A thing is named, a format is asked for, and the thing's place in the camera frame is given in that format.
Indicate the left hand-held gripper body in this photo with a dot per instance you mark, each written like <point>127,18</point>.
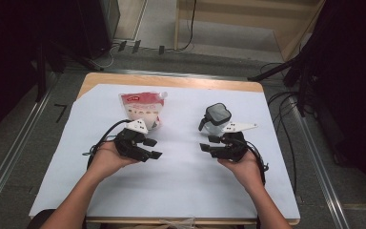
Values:
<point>130,143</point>

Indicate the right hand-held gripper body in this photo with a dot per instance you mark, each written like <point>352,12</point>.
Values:
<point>232,146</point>

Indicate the red and white spout pouch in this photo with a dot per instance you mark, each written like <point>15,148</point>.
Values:
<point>143,106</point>

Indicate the person's right hand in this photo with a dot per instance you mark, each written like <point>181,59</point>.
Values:
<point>243,170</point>

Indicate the person's left hand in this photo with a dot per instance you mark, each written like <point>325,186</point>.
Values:
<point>108,160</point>

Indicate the white paper sheet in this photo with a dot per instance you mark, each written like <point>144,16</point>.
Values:
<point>178,184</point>

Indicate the wooden table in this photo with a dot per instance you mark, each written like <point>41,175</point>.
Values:
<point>171,81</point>

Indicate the black tripod stand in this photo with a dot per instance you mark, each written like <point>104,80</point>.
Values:
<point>286,68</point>

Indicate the black metal stand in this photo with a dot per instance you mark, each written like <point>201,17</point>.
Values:
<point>43,70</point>

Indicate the dark round seat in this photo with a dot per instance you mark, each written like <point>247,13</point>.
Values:
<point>39,219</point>

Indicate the black cabinet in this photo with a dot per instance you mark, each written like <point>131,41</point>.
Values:
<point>98,25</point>

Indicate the dark curtain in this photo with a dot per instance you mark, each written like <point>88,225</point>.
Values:
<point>355,79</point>

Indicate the metal floor rail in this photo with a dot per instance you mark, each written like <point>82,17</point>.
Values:
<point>321,171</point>
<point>171,73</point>
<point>16,140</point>

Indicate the light wooden frame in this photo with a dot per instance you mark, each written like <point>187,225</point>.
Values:
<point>235,19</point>

